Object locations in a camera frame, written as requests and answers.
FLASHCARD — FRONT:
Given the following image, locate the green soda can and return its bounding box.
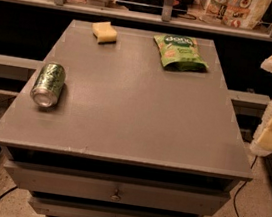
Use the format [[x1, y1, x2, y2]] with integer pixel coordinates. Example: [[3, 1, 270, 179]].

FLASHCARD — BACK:
[[30, 62, 66, 108]]

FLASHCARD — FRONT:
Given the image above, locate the printed paper shopping bag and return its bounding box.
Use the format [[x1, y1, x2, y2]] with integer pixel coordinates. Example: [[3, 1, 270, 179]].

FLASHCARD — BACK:
[[200, 0, 272, 30]]

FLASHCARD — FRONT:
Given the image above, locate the green snack bag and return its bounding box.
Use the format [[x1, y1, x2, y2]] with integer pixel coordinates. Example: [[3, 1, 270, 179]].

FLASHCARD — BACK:
[[154, 34, 208, 72]]

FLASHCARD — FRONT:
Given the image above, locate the grey drawer cabinet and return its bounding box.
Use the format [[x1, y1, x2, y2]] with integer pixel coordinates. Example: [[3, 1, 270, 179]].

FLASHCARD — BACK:
[[0, 20, 252, 217]]

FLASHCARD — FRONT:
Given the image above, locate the yellow sponge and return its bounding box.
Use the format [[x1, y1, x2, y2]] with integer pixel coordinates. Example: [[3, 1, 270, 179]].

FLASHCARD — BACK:
[[92, 21, 117, 44]]

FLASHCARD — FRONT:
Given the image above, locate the black floor cable right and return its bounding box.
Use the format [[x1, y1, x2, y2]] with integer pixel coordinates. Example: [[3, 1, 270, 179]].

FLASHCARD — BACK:
[[230, 152, 260, 217]]

